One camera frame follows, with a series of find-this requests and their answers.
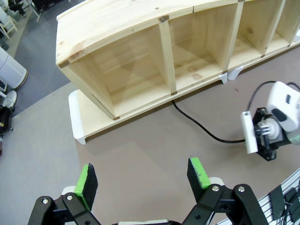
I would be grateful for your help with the long white shelf foot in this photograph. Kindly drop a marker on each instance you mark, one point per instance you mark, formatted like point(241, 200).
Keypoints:
point(76, 122)

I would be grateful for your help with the small white shelf foot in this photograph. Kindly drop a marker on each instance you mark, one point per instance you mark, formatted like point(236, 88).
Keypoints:
point(223, 78)
point(235, 72)

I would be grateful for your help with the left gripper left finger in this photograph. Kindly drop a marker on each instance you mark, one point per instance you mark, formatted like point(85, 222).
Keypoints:
point(86, 187)

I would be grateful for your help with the black holder on panel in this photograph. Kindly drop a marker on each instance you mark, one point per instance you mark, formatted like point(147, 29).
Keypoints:
point(294, 206)
point(276, 201)

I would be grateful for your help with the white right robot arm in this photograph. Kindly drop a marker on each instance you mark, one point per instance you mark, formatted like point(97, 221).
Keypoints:
point(281, 98)

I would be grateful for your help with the white cylindrical air purifier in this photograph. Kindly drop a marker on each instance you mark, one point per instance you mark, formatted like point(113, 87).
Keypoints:
point(11, 70)

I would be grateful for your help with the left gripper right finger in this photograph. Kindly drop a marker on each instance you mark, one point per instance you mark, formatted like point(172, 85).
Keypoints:
point(197, 180)

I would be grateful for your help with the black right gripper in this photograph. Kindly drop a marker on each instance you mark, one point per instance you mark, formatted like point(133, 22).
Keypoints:
point(263, 146)

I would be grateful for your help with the white wooden chair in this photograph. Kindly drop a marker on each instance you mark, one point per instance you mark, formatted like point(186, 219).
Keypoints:
point(8, 25)

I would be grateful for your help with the white rounded box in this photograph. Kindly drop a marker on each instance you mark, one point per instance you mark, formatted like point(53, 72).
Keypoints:
point(215, 181)

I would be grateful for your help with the pine wood shelf unit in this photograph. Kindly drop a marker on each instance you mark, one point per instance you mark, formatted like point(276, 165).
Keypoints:
point(117, 23)

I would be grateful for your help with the white slatted wall panel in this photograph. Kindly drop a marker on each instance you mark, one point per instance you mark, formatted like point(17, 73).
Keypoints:
point(262, 206)

